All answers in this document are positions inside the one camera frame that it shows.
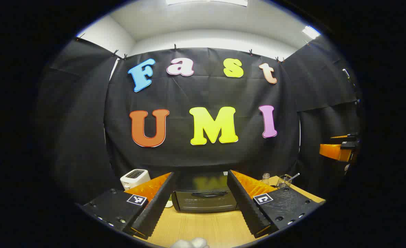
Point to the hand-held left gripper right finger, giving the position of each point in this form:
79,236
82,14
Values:
246,205

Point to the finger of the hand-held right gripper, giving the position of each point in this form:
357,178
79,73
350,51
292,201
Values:
351,136
332,151

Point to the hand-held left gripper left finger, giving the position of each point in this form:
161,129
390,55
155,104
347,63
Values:
155,206

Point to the black electric oven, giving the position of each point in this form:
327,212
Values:
203,201

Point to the small white dish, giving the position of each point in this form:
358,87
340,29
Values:
169,204

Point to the clear glass bottle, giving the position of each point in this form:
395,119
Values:
265,179

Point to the white toaster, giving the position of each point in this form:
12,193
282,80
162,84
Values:
134,178

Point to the clear ribbed utensil holder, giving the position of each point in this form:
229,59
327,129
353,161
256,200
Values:
282,182

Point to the small ceiling light panel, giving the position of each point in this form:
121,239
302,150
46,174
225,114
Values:
310,32

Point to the black backdrop cloth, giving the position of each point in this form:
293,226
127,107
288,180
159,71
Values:
196,93

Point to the large ceiling light panel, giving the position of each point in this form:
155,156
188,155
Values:
206,2

